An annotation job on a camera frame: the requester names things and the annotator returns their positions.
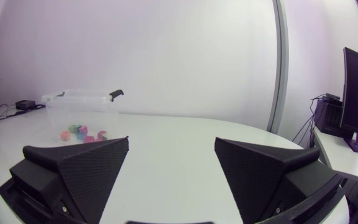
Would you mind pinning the black computer box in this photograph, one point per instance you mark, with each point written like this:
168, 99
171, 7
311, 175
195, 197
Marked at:
328, 116

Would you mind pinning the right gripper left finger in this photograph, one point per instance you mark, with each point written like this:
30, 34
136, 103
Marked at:
82, 177

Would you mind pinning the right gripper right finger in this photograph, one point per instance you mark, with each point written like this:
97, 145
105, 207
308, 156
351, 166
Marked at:
256, 180

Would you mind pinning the orange toy brick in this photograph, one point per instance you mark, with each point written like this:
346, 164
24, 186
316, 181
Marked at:
64, 135

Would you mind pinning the white side desk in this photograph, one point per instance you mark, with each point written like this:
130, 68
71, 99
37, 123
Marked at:
346, 158

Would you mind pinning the pink toy brick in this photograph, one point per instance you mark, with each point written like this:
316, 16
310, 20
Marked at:
83, 129

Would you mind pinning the blue toy brick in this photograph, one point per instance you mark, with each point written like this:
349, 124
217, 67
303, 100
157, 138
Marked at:
80, 136

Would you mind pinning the clear plastic container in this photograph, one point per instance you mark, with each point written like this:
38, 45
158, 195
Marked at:
82, 104

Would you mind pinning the black power brick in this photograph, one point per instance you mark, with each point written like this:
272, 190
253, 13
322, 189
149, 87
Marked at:
25, 104

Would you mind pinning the red and green toy brick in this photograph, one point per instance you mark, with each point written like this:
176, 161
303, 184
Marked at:
102, 135

